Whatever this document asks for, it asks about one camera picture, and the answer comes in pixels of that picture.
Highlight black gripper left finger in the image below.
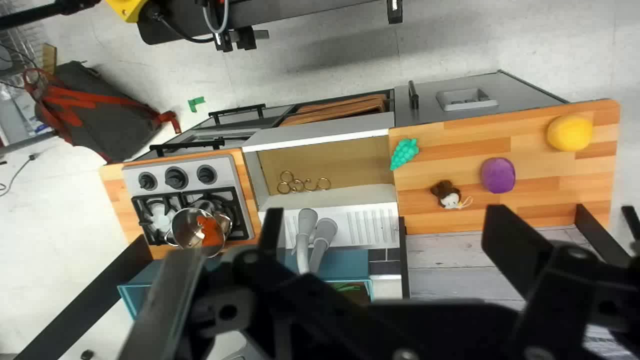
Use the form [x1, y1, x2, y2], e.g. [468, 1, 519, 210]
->
[233, 205, 302, 316]

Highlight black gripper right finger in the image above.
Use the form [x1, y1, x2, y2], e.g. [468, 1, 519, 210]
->
[480, 202, 603, 321]

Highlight blue-green toy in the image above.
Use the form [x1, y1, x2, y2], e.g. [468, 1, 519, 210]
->
[389, 135, 423, 174]

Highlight gray toy faucet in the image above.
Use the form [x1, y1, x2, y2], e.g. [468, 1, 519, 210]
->
[295, 205, 341, 276]

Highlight gray toy stove top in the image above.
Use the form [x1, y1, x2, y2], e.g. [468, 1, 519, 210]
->
[123, 150, 253, 245]

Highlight purple toy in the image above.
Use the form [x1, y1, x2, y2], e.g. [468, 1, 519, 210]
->
[478, 156, 519, 195]

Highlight brown and white toy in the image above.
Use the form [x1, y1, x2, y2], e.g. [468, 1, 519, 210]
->
[429, 178, 473, 211]

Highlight white toy sink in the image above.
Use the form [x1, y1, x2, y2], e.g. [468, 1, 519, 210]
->
[242, 127, 403, 252]

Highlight wooden toy kitchen unit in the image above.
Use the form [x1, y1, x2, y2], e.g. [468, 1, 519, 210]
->
[98, 67, 623, 266]

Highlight yellow toy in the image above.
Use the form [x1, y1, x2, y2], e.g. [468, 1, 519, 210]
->
[545, 114, 597, 153]

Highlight metal pot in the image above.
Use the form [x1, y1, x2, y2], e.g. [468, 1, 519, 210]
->
[171, 205, 234, 258]

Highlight teal storage box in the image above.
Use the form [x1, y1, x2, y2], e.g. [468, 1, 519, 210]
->
[119, 247, 372, 316]

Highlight black metal stand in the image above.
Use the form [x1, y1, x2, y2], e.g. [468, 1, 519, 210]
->
[137, 0, 406, 52]

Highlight yellow block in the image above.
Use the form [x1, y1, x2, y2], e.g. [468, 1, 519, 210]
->
[106, 0, 147, 23]

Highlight black bag with red straps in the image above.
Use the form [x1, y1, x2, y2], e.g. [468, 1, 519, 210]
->
[29, 59, 184, 165]

